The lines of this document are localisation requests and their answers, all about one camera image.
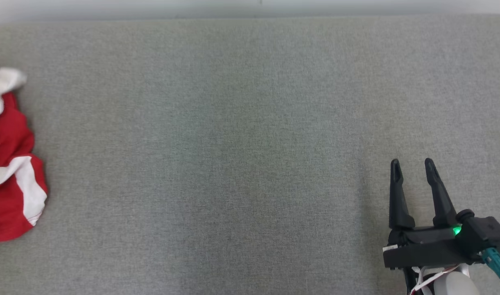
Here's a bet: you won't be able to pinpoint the red shorts with number 23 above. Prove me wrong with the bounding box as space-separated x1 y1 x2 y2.
0 91 48 242

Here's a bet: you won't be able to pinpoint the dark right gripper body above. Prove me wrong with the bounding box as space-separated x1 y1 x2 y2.
383 209 500 271

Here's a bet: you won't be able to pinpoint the white red cable on right arm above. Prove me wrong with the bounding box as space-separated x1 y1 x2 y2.
410 265 460 295

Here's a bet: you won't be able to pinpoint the grey fabric sofa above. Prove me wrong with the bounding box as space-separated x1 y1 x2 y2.
0 14 500 295

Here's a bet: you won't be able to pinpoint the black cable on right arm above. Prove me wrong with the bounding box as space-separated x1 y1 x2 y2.
403 267 415 295

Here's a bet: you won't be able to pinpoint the teal connector on right gripper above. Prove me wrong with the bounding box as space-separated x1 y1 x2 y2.
481 247 500 290

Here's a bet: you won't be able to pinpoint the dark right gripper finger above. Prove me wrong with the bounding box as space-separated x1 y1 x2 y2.
424 158 458 228
389 159 415 230

